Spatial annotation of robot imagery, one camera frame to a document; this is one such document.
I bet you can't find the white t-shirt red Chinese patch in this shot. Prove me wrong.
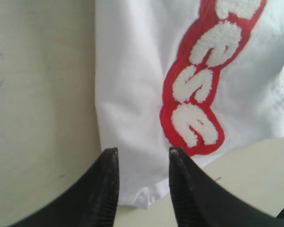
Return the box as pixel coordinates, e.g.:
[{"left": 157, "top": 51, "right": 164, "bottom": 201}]
[{"left": 95, "top": 0, "right": 284, "bottom": 209}]

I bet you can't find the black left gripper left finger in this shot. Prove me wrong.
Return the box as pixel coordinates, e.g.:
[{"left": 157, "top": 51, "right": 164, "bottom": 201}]
[{"left": 14, "top": 148, "right": 119, "bottom": 227}]

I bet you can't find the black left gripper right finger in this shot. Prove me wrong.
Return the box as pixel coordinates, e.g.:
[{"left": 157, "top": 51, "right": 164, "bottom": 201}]
[{"left": 169, "top": 148, "right": 284, "bottom": 227}]

